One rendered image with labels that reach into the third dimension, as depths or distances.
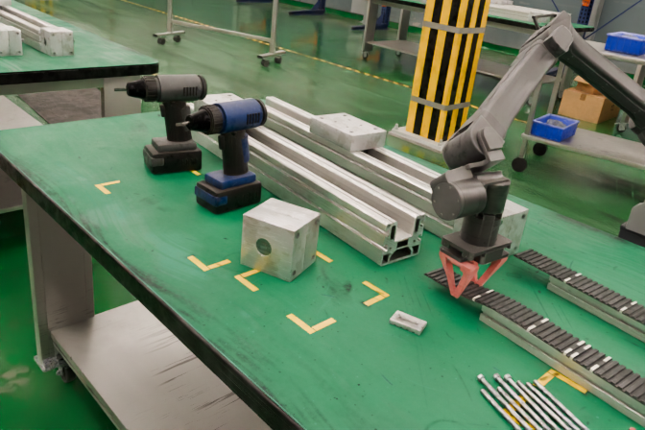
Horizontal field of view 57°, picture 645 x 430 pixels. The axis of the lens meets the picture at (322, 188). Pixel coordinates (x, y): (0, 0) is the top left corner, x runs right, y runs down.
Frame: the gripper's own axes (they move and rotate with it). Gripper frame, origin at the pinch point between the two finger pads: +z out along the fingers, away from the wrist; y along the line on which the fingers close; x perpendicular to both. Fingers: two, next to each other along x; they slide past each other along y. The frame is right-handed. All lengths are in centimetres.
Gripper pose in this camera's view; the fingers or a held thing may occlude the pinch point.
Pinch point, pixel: (465, 288)
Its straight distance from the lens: 102.8
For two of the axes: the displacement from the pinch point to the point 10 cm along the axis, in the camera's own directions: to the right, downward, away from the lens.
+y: -7.9, 1.4, -6.0
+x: 6.0, 3.6, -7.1
